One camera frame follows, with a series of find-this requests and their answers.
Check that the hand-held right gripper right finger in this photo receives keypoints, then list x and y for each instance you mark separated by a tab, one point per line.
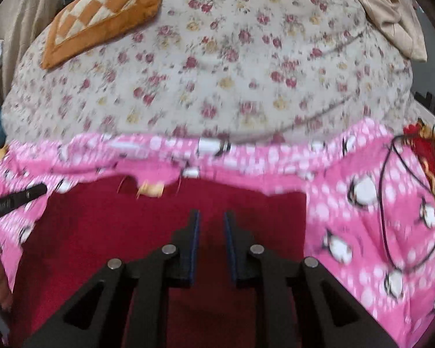
230	246

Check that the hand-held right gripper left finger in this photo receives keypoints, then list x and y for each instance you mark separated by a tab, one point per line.
195	246

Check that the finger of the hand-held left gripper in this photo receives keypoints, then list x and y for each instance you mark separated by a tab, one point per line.
31	192

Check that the dark red garment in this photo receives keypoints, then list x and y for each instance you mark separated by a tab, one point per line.
94	224

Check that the pink penguin print blanket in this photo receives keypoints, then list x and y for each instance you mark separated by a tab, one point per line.
311	159

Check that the orange checkered pillow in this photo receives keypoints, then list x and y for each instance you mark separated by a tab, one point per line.
94	32

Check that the beige curtain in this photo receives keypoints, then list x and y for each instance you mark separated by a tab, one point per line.
18	18

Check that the floral bed quilt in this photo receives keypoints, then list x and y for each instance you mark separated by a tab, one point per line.
221	61

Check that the beige quilted cloth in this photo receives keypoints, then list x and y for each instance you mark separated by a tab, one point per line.
391	11

